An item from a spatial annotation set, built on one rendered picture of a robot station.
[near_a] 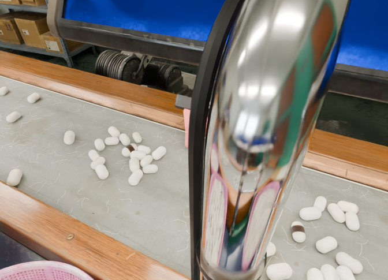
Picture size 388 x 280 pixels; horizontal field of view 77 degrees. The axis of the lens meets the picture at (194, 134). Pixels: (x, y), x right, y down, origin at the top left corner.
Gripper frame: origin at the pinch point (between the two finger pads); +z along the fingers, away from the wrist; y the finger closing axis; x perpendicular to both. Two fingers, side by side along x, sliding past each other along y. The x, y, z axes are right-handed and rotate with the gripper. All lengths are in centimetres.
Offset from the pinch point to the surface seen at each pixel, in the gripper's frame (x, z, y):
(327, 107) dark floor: 163, -80, 48
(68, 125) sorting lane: 0.5, 4.4, -32.4
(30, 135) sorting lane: -3.7, 9.7, -37.8
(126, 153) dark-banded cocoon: -2.7, 6.2, -11.7
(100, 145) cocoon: -3.2, 6.5, -18.3
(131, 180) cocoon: -6.5, 10.7, -6.0
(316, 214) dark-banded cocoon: -2.2, 5.3, 26.5
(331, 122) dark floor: 150, -64, 51
